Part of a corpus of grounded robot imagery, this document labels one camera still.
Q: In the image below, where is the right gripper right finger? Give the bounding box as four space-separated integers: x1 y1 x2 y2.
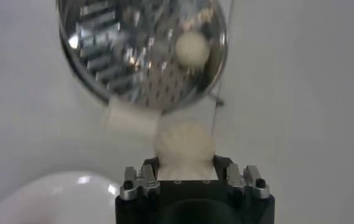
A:
213 154 271 200

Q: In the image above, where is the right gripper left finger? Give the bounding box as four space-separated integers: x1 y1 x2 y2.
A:
119 156 161 201

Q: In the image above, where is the white steamed baozi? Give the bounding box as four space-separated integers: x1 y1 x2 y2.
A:
152 118 219 181
175 30 211 69

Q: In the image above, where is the perforated steel steamer basket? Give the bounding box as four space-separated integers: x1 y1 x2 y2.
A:
56 0 229 113

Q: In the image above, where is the white electric cooker pot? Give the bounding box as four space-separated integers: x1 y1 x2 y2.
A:
101 94 161 138

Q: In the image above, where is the white round plate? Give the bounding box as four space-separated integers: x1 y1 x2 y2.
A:
0 170 122 224

